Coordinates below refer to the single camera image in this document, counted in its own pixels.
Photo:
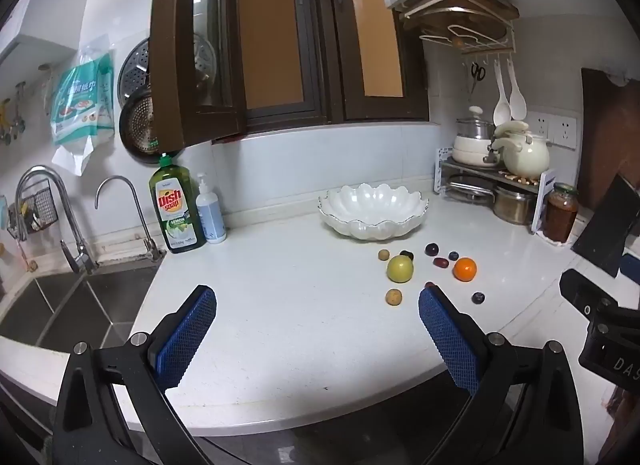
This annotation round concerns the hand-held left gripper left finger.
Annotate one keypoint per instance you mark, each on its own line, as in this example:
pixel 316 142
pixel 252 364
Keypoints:
pixel 187 335

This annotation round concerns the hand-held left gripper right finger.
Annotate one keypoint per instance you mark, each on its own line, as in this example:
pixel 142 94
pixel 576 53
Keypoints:
pixel 450 340

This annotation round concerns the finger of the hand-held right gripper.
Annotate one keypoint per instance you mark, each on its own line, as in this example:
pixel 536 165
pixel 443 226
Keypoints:
pixel 582 291
pixel 631 270

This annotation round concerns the tan longan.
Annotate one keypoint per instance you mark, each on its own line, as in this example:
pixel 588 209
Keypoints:
pixel 394 297
pixel 383 255

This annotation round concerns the orange tangerine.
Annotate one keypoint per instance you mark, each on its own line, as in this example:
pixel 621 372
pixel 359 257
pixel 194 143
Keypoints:
pixel 465 269

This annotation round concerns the green apple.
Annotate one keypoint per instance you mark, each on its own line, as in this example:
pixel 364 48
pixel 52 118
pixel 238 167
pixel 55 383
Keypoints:
pixel 400 269

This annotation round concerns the white scalloped bowl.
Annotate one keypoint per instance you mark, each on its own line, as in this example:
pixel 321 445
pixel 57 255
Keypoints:
pixel 372 210

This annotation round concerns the black flat panel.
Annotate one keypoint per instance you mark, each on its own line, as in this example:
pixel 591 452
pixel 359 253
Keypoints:
pixel 605 230

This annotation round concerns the glass sauce jar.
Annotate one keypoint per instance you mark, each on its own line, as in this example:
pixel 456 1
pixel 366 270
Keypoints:
pixel 560 217

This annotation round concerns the small chrome faucet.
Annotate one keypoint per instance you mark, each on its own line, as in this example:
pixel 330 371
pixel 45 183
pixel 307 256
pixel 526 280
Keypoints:
pixel 150 245

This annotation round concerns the steel pot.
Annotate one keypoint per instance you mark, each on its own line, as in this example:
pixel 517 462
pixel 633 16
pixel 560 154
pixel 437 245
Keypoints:
pixel 512 207

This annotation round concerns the steel sink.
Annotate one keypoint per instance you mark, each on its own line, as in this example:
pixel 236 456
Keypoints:
pixel 75 305

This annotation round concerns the white pump bottle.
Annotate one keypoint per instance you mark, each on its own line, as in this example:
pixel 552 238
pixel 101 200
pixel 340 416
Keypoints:
pixel 210 215

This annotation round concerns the wooden bead trivet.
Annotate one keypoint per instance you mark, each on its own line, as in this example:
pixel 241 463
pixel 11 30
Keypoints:
pixel 517 178

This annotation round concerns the green dish soap bottle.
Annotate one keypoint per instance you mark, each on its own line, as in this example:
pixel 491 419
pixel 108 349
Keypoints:
pixel 177 205

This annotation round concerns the dark brown board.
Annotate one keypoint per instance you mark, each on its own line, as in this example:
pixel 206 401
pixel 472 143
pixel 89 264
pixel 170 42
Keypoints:
pixel 607 135

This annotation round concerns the large chrome faucet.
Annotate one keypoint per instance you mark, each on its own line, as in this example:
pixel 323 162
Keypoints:
pixel 80 250

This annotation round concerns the cream ceramic kettle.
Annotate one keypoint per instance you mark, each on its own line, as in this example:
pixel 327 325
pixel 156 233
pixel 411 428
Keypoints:
pixel 525 157

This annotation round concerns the glass pot lid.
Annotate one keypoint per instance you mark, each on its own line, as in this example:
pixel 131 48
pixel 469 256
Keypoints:
pixel 470 187

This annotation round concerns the steel shelf rack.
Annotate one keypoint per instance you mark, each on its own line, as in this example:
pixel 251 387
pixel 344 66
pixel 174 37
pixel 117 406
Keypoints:
pixel 480 170

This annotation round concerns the white pot with lid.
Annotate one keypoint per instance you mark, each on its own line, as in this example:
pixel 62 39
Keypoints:
pixel 470 150

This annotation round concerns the white rice paddle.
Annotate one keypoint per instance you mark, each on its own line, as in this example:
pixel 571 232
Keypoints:
pixel 517 104

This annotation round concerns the black scissors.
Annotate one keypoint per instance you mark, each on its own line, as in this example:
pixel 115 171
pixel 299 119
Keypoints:
pixel 478 71

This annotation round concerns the teal plastic package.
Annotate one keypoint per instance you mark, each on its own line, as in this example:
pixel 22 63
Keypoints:
pixel 80 105

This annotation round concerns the metal steamer plate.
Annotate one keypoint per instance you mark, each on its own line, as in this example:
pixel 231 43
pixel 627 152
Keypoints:
pixel 134 72

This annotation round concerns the open brown window sash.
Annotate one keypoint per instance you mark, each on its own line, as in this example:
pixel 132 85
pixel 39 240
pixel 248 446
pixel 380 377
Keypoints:
pixel 172 45

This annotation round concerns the wooden cutting board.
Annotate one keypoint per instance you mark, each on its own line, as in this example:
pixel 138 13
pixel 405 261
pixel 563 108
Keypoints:
pixel 460 10

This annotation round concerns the white wall socket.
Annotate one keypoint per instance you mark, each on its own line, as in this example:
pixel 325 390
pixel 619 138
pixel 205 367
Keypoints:
pixel 537 122
pixel 564 131

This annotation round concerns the brown window frame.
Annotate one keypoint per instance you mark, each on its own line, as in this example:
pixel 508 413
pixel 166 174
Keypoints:
pixel 330 45

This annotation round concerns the white wall shelf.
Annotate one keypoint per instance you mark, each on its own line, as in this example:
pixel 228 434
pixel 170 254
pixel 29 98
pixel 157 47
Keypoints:
pixel 30 45

